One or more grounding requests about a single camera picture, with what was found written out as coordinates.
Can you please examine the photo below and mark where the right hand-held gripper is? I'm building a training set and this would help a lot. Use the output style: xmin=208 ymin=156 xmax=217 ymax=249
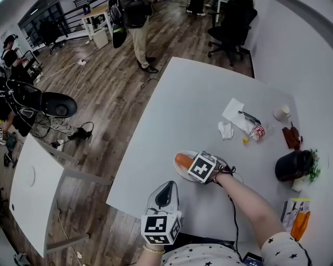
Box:
xmin=186 ymin=150 xmax=236 ymax=185

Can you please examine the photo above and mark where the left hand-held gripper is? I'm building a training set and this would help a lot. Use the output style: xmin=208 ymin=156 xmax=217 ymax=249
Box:
xmin=140 ymin=180 xmax=183 ymax=246

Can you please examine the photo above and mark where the white plate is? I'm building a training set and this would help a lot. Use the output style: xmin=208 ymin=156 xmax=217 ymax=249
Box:
xmin=172 ymin=150 xmax=207 ymax=183

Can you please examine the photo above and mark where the green leafy vegetable food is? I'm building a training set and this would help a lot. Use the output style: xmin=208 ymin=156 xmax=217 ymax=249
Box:
xmin=291 ymin=148 xmax=323 ymax=193

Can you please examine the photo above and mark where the person's right forearm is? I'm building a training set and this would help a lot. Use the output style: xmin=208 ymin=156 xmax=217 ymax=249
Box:
xmin=215 ymin=172 xmax=288 ymax=246

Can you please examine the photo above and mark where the person's left forearm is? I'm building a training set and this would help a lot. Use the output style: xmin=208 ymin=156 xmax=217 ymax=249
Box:
xmin=137 ymin=243 xmax=167 ymax=266

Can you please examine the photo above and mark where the crumpled white tissue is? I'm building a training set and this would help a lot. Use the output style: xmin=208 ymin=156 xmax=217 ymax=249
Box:
xmin=217 ymin=121 xmax=235 ymax=141

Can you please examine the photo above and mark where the white star-print shirt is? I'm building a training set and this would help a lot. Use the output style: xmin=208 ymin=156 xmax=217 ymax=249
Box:
xmin=161 ymin=231 xmax=313 ymax=266

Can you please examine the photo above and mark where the flat white paper napkin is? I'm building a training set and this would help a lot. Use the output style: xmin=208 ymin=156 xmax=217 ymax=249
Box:
xmin=222 ymin=98 xmax=254 ymax=132

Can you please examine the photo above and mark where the clear plastic bottle red label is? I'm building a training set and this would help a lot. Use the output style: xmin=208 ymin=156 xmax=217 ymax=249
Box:
xmin=249 ymin=124 xmax=276 ymax=142

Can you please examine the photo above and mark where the black and white pen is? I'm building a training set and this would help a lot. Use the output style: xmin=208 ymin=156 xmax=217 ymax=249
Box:
xmin=238 ymin=111 xmax=262 ymax=126

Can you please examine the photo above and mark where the black pot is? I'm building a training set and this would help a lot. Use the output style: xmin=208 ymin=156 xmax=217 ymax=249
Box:
xmin=274 ymin=150 xmax=314 ymax=182

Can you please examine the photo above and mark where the black smartphone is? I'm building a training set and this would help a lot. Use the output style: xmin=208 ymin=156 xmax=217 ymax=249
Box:
xmin=241 ymin=251 xmax=264 ymax=266

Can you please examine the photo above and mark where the white printed booklet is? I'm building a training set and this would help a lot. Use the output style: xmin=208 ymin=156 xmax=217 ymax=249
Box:
xmin=280 ymin=197 xmax=312 ymax=232

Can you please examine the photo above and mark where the white side table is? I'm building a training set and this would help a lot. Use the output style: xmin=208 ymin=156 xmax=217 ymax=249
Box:
xmin=9 ymin=133 xmax=113 ymax=258

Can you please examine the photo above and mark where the black office chair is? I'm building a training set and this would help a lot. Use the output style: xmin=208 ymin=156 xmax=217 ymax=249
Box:
xmin=38 ymin=19 xmax=65 ymax=55
xmin=207 ymin=7 xmax=259 ymax=67

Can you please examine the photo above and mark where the black shell chair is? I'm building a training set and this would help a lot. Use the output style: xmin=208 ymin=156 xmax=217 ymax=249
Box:
xmin=4 ymin=79 xmax=79 ymax=121

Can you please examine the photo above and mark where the white waste bin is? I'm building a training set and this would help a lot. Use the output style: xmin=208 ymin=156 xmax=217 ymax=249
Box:
xmin=92 ymin=28 xmax=109 ymax=49

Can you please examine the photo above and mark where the wooden top white desk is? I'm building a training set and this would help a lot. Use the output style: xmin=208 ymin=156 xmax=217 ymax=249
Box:
xmin=81 ymin=4 xmax=113 ymax=41

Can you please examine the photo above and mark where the gold bracelet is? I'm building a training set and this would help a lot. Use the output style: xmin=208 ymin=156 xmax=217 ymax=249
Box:
xmin=143 ymin=245 xmax=166 ymax=255

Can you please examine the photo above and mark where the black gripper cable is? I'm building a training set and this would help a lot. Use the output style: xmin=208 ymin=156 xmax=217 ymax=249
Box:
xmin=217 ymin=166 xmax=242 ymax=258

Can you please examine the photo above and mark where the black power adapter with cables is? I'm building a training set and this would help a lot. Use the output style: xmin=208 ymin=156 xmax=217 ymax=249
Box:
xmin=50 ymin=121 xmax=95 ymax=149

